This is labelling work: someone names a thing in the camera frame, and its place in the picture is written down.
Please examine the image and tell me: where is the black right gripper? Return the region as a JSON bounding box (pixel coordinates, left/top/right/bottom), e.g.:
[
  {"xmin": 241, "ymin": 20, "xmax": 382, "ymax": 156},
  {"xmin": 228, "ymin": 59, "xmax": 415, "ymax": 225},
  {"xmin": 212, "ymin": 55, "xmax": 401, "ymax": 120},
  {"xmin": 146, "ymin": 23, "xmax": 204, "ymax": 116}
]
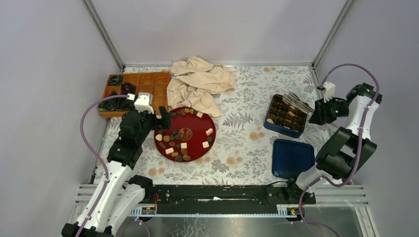
[{"xmin": 307, "ymin": 95, "xmax": 348, "ymax": 125}]

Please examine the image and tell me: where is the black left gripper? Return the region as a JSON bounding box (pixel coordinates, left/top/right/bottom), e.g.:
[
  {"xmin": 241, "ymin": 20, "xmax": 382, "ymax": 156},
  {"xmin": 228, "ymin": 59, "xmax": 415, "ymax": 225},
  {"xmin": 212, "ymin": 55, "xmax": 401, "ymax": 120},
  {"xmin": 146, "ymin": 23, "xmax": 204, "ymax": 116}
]
[{"xmin": 131, "ymin": 104, "xmax": 172, "ymax": 145}]

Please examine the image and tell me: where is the navy chocolate box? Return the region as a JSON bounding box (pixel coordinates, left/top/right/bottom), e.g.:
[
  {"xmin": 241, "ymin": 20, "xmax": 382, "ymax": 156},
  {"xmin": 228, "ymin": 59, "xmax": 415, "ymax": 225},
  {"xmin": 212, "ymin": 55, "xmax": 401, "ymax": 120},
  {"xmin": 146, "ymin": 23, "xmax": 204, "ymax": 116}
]
[{"xmin": 263, "ymin": 94, "xmax": 307, "ymax": 138}]

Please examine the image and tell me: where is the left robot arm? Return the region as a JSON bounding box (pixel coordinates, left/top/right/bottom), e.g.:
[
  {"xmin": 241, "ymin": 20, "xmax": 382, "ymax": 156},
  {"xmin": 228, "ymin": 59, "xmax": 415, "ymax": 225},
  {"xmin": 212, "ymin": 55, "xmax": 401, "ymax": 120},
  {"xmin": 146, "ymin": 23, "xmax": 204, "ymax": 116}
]
[{"xmin": 61, "ymin": 106, "xmax": 171, "ymax": 237}]

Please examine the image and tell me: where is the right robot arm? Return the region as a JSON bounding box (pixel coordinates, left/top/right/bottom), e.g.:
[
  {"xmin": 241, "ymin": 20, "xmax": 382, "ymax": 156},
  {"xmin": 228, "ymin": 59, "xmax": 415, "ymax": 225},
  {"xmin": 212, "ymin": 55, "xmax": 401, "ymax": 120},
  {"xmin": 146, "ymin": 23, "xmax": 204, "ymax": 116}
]
[{"xmin": 283, "ymin": 82, "xmax": 382, "ymax": 203}]

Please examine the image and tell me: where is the red round tray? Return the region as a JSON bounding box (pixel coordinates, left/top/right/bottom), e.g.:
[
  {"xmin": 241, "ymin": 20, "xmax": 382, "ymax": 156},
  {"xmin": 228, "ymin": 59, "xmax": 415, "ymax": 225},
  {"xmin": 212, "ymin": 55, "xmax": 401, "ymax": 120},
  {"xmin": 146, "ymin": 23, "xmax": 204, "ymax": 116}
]
[{"xmin": 153, "ymin": 107, "xmax": 216, "ymax": 162}]

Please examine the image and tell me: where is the wooden compartment tray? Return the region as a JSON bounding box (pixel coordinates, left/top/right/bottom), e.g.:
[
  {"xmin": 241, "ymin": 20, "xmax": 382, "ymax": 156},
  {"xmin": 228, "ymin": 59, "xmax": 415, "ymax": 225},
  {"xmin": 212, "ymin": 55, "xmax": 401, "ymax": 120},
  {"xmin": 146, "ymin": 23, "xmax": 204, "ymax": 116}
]
[{"xmin": 98, "ymin": 72, "xmax": 171, "ymax": 118}]

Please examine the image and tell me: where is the beige crumpled cloth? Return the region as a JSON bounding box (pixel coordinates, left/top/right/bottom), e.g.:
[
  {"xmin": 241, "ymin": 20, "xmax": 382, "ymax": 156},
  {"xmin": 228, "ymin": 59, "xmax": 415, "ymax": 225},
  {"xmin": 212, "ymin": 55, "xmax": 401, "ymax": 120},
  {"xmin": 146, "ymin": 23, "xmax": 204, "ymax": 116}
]
[{"xmin": 167, "ymin": 56, "xmax": 236, "ymax": 118}]

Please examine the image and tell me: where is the dark rolled tie patterned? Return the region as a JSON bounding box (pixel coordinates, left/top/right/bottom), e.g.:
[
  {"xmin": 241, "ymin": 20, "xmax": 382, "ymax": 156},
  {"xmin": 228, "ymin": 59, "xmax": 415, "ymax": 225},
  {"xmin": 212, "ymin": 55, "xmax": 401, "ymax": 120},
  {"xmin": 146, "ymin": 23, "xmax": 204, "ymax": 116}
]
[{"xmin": 109, "ymin": 97, "xmax": 133, "ymax": 111}]

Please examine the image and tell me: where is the navy box lid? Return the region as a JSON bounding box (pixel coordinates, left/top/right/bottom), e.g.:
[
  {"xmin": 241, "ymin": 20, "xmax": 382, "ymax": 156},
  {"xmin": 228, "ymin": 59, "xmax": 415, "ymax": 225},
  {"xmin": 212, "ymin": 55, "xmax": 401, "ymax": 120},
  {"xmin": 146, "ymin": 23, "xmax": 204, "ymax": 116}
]
[{"xmin": 271, "ymin": 139, "xmax": 315, "ymax": 179}]

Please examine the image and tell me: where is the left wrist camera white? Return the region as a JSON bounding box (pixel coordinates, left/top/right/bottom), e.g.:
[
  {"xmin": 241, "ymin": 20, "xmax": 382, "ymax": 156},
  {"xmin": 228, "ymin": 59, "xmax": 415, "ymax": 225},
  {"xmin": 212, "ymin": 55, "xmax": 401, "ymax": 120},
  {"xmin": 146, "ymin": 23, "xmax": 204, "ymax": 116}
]
[{"xmin": 127, "ymin": 92, "xmax": 155, "ymax": 114}]

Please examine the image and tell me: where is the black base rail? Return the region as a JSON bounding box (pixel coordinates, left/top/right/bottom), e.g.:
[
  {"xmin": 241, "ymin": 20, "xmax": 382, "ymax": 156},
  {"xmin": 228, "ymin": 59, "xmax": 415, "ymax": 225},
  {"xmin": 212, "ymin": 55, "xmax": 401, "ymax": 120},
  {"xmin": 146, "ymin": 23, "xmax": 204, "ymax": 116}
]
[{"xmin": 130, "ymin": 181, "xmax": 316, "ymax": 217}]

